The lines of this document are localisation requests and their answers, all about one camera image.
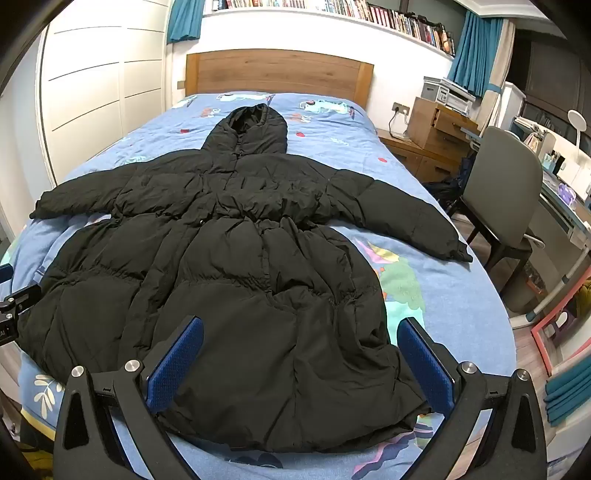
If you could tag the bed with blue patterned sheet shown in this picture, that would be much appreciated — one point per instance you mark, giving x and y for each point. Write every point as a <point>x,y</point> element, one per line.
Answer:
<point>438,286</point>

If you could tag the grey chair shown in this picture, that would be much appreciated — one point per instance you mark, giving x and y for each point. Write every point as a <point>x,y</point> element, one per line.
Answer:
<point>503,184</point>

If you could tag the wooden headboard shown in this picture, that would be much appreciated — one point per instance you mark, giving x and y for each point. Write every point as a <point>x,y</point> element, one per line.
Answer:
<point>277,74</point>

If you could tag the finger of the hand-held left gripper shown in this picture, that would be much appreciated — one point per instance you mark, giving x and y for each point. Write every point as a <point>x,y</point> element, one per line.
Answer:
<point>21,300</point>

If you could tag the wall socket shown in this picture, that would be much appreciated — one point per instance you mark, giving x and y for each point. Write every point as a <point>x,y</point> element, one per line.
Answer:
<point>400,109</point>

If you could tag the teal folded cloth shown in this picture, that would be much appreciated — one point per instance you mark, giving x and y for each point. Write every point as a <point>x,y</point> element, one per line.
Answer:
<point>570,394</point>

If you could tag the short teal curtain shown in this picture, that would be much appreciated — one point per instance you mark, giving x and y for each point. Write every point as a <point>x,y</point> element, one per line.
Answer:
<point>184,21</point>

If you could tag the pink frame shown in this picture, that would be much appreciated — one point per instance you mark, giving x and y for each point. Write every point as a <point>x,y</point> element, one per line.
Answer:
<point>540,344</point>

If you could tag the wooden nightstand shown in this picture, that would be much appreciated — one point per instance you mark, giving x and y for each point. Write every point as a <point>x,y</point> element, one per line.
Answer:
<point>415,157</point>

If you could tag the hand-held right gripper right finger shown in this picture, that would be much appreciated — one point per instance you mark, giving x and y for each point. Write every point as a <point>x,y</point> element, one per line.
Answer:
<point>425,364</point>

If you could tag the beige curtain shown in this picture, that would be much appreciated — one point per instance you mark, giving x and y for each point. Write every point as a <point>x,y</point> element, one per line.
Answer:
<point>501,55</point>

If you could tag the row of books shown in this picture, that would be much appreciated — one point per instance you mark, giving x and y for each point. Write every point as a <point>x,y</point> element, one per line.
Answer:
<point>383,16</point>

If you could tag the long teal curtain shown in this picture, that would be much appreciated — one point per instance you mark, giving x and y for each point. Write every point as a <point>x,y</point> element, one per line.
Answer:
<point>471,50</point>

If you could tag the black hooded puffer coat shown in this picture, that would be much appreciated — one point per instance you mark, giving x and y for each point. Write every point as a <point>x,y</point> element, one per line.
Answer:
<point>231,258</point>

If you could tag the dark bag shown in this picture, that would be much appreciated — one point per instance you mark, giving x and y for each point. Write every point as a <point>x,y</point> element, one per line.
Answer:
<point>441,191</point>

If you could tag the white desk lamp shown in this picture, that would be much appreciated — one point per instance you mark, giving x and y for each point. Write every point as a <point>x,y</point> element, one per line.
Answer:
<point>578,122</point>

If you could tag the white desk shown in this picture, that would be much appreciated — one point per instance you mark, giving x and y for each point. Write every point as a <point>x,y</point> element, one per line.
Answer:
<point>561,217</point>

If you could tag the grey bin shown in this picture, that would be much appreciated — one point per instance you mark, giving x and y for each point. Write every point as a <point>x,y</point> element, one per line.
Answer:
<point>519,290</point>

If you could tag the white wardrobe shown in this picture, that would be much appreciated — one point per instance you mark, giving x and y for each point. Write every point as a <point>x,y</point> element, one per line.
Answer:
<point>101,74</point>

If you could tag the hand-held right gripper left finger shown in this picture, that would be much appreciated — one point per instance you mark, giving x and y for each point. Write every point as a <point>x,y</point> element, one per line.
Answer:
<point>178,364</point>

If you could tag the white printer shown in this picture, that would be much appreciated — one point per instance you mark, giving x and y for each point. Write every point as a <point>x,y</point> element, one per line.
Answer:
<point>450,94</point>

